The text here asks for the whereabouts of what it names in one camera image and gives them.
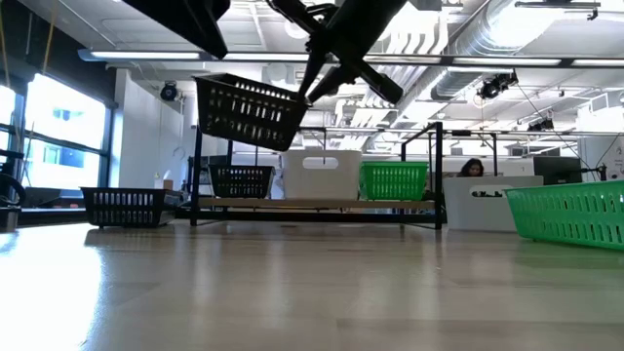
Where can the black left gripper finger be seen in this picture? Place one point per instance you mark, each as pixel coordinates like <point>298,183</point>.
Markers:
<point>175,12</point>
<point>219,24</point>

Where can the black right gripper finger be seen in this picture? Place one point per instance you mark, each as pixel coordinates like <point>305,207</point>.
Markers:
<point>314,63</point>
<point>341,78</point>

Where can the black slotted plastic basket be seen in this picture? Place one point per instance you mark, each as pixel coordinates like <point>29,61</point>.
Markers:
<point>241,181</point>
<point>248,112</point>
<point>127,207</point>

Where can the white plastic bin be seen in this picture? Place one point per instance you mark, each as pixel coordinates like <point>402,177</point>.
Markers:
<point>487,214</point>
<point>322,183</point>

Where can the green slotted plastic basket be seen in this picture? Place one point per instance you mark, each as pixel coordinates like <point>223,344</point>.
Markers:
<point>570,214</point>
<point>395,180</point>

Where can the black ceiling spotlight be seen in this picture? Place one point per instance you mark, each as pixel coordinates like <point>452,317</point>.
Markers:
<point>541,124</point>
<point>168,91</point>
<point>497,85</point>

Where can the large glass window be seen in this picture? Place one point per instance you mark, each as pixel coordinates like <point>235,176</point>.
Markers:
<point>63,112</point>

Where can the long ceiling light strip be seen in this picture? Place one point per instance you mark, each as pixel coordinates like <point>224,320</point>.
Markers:
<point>507,61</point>

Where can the person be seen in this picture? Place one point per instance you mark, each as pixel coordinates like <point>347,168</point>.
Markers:
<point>471,168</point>

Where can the cardboard box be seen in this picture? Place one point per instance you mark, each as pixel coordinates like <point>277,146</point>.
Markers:
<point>168,184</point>

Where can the black computer monitor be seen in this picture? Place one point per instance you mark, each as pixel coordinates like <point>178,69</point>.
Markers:
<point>557,169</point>

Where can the black metal rack frame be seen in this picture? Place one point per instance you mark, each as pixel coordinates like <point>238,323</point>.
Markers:
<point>317,128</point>
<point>463,132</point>

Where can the silver ventilation duct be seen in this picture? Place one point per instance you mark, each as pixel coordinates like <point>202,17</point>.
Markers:
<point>487,29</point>

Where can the wooden shelf black frame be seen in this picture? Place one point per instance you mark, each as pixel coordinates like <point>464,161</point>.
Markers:
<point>317,203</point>

